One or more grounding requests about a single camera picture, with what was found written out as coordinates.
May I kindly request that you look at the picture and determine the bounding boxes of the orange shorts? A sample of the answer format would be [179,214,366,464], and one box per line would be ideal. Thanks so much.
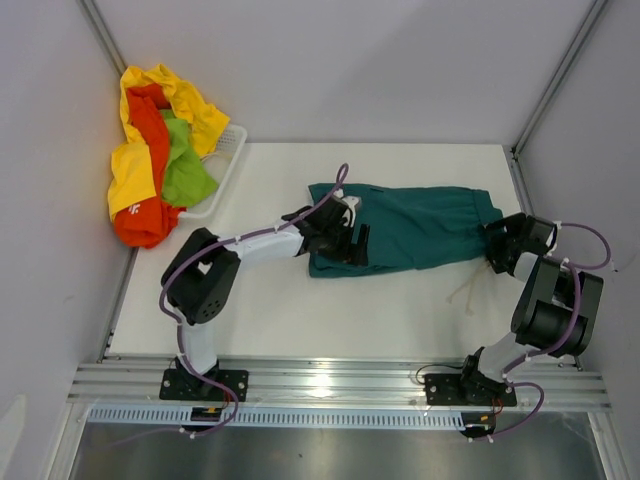
[112,83,183,249]

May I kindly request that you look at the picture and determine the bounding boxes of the aluminium mounting rail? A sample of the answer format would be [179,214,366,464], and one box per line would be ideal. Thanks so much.
[67,356,612,412]

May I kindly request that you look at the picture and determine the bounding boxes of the teal green shorts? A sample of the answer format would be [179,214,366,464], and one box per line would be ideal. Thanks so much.
[308,183,504,279]

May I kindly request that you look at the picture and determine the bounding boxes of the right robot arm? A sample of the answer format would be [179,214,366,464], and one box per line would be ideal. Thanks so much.
[456,213,612,405]

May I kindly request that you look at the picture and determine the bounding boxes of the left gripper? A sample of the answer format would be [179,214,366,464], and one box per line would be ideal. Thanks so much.
[317,220,369,268]

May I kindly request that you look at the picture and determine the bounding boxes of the lime green shorts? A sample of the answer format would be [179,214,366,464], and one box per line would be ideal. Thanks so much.
[160,109,218,208]

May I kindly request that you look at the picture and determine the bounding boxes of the left aluminium frame post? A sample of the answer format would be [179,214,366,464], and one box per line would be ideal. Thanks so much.
[77,0,127,75]

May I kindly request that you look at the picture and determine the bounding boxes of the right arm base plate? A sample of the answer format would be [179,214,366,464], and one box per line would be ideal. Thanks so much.
[424,373,517,407]

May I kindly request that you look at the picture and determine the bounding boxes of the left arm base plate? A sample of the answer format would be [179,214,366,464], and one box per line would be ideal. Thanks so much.
[159,369,249,402]

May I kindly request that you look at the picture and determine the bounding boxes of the right aluminium frame post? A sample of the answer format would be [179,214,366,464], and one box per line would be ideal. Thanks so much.
[509,0,616,161]

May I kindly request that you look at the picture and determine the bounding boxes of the slotted cable duct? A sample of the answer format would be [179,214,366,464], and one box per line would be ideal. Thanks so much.
[87,404,465,431]

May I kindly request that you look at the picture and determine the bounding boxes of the white plastic basket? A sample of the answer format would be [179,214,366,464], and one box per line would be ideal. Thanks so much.
[179,124,248,221]

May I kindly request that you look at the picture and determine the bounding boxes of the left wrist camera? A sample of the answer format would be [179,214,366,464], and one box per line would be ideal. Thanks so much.
[334,189,362,227]

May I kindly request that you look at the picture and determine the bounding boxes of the aluminium frame post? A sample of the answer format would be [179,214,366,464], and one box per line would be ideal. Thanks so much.
[77,0,127,75]
[509,0,616,161]

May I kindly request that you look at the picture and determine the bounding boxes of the yellow shorts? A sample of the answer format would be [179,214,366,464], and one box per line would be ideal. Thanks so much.
[107,64,230,220]

